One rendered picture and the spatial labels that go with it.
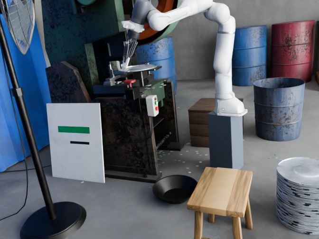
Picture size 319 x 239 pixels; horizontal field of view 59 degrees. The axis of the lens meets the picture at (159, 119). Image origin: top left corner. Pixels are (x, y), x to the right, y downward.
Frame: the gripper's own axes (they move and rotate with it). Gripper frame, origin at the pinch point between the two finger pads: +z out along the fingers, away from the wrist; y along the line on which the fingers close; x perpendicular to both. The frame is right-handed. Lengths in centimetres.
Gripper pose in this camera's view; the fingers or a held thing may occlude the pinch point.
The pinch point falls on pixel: (126, 62)
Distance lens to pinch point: 182.4
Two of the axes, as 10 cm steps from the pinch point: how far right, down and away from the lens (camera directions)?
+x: -8.6, -4.5, 2.3
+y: 4.0, -3.1, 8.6
